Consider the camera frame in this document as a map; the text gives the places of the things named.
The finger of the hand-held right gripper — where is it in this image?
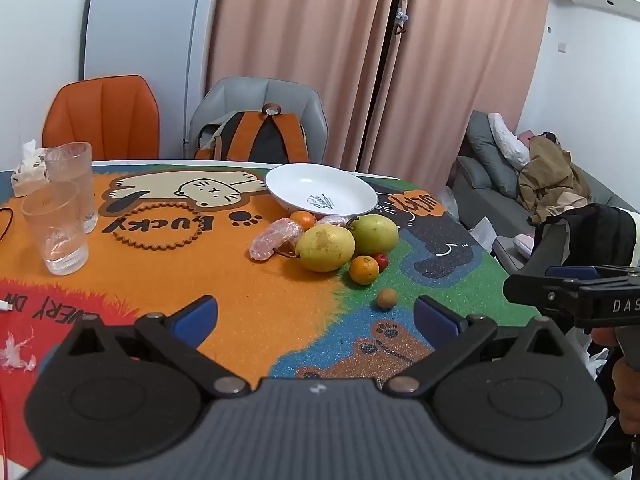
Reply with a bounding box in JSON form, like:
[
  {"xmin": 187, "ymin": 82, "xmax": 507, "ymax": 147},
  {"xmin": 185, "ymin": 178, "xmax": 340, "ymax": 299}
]
[
  {"xmin": 502, "ymin": 274, "xmax": 593, "ymax": 318},
  {"xmin": 545, "ymin": 265, "xmax": 640, "ymax": 281}
]

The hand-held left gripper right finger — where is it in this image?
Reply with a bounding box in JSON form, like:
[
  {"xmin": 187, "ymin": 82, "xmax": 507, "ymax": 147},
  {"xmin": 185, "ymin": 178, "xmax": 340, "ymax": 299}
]
[{"xmin": 384, "ymin": 296, "xmax": 576, "ymax": 397}]

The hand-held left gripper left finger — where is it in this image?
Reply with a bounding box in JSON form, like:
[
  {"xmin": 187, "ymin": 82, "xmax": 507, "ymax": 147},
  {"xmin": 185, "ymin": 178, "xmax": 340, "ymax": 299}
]
[{"xmin": 59, "ymin": 296, "xmax": 251, "ymax": 398}]

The yellow-green pear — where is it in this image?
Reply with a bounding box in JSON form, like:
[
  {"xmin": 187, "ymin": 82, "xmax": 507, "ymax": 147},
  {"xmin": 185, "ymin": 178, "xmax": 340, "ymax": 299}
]
[
  {"xmin": 350, "ymin": 214, "xmax": 400, "ymax": 256},
  {"xmin": 294, "ymin": 225, "xmax": 356, "ymax": 273}
]

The white ceramic plate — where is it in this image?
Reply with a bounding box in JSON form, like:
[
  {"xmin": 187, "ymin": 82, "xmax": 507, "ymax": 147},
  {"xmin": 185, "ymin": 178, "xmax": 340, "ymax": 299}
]
[{"xmin": 265, "ymin": 162, "xmax": 379, "ymax": 217}]

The person's right hand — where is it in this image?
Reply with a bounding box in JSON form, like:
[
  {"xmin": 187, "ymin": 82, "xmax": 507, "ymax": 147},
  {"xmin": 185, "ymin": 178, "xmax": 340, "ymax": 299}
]
[{"xmin": 613, "ymin": 360, "xmax": 640, "ymax": 432}]

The black fabric bag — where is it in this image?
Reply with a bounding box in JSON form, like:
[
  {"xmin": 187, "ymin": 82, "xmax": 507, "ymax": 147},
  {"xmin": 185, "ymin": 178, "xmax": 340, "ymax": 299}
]
[{"xmin": 531, "ymin": 203, "xmax": 640, "ymax": 271}]

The colourful cartoon cat mat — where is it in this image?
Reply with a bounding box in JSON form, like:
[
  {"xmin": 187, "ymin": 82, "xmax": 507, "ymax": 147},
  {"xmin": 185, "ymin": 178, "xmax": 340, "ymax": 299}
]
[{"xmin": 0, "ymin": 160, "xmax": 546, "ymax": 471}]

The white plastic bag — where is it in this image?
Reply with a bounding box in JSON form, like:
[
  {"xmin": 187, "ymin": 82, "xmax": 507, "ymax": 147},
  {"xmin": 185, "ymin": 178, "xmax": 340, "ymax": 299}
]
[{"xmin": 440, "ymin": 186, "xmax": 498, "ymax": 252}]

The brown jacket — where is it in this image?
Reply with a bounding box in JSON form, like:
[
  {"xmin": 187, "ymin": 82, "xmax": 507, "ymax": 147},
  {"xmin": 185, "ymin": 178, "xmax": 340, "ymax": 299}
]
[{"xmin": 516, "ymin": 135, "xmax": 595, "ymax": 225}]

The grey sofa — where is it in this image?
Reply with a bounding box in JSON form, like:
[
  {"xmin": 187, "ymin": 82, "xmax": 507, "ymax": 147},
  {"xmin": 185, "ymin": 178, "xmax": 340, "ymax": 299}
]
[{"xmin": 451, "ymin": 110, "xmax": 618, "ymax": 277}]

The grey pillow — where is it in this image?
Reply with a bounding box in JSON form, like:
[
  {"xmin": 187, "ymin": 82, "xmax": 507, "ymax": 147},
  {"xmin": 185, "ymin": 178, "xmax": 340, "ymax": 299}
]
[{"xmin": 466, "ymin": 111, "xmax": 522, "ymax": 197}]

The white pillow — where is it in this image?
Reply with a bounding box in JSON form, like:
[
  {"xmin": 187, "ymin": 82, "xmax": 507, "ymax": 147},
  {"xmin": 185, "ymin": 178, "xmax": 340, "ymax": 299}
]
[{"xmin": 487, "ymin": 112, "xmax": 532, "ymax": 170}]

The clear ribbed glass cup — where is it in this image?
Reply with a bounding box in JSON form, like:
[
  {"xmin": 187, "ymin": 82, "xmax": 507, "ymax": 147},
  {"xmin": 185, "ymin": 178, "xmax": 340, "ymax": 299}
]
[
  {"xmin": 21, "ymin": 180, "xmax": 90, "ymax": 276},
  {"xmin": 44, "ymin": 142, "xmax": 99, "ymax": 235}
]

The crumpled clear plastic wrap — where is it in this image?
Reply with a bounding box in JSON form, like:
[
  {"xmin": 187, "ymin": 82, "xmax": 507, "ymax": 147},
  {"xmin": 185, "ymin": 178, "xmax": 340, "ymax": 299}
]
[{"xmin": 0, "ymin": 326, "xmax": 38, "ymax": 373}]

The orange and black backpack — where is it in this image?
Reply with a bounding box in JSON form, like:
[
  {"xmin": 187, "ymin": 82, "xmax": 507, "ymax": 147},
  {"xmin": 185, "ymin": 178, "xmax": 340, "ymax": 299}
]
[{"xmin": 194, "ymin": 103, "xmax": 310, "ymax": 163}]

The printed tissue pack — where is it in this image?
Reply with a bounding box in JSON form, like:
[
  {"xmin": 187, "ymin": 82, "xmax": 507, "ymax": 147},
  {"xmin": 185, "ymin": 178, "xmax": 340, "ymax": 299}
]
[{"xmin": 11, "ymin": 138, "xmax": 52, "ymax": 199}]

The orange leather chair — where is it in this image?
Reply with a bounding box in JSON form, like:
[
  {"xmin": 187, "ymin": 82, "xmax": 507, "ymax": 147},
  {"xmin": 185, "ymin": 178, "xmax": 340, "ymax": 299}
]
[{"xmin": 42, "ymin": 75, "xmax": 161, "ymax": 162}]

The pink curtain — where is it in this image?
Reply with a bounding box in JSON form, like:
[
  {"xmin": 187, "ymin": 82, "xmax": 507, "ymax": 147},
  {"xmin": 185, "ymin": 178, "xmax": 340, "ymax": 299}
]
[
  {"xmin": 359, "ymin": 0, "xmax": 553, "ymax": 188},
  {"xmin": 204, "ymin": 0, "xmax": 407, "ymax": 173}
]

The grey leather chair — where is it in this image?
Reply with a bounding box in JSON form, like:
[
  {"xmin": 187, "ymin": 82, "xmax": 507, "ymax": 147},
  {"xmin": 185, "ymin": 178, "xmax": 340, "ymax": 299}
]
[{"xmin": 189, "ymin": 76, "xmax": 331, "ymax": 165}]

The white refrigerator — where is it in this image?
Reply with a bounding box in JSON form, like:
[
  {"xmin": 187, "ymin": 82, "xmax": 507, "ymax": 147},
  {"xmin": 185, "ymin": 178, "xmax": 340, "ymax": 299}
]
[{"xmin": 84, "ymin": 0, "xmax": 221, "ymax": 161}]

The curtain tieback ornament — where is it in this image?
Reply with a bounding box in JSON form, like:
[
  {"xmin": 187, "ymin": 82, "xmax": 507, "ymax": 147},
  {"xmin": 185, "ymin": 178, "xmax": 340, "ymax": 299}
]
[{"xmin": 392, "ymin": 0, "xmax": 414, "ymax": 37}]

